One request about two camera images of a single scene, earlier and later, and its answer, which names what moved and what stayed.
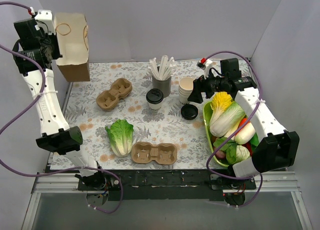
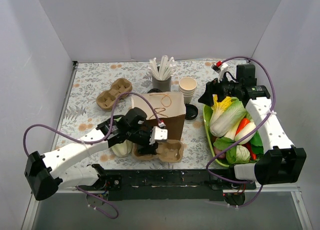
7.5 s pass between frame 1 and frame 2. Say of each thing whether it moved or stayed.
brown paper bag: moved
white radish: stayed
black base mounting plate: stayed
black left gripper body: moved
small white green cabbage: stayed
